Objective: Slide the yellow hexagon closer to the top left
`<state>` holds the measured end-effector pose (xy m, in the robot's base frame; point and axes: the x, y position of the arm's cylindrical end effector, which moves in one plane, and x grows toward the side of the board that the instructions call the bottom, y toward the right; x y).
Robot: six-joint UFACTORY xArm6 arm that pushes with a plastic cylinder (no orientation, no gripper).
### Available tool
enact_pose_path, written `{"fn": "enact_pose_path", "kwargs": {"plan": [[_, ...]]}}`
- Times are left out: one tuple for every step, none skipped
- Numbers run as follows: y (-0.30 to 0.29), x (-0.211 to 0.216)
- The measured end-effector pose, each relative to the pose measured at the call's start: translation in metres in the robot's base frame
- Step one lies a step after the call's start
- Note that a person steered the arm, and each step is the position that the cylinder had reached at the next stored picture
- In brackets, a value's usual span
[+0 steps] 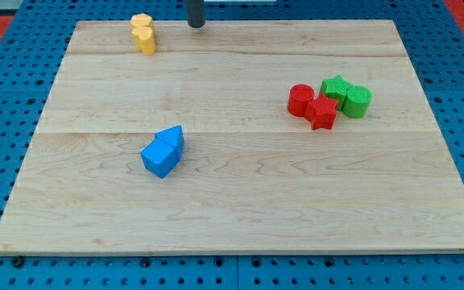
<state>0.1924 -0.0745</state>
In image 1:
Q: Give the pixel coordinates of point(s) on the yellow hexagon block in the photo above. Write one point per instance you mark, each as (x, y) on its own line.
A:
(141, 20)

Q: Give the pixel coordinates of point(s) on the blue cube block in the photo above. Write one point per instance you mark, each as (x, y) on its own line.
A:
(159, 158)

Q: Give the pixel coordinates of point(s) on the green cylinder block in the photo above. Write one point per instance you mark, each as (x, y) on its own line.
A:
(357, 100)

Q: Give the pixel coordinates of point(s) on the yellow heart block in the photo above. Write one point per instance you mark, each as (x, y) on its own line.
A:
(144, 38)

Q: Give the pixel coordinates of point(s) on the red cylinder block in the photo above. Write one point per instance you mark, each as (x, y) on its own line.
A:
(299, 97)

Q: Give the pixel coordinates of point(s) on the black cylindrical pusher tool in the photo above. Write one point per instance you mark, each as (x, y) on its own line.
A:
(195, 11)

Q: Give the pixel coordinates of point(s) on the green star block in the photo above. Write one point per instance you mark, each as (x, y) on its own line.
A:
(336, 88)

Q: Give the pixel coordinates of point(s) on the blue triangle block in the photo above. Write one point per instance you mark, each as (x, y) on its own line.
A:
(173, 137)

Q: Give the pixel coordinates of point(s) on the light wooden board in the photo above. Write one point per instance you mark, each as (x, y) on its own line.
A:
(253, 178)

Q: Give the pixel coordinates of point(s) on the red star block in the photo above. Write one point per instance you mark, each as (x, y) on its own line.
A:
(321, 112)

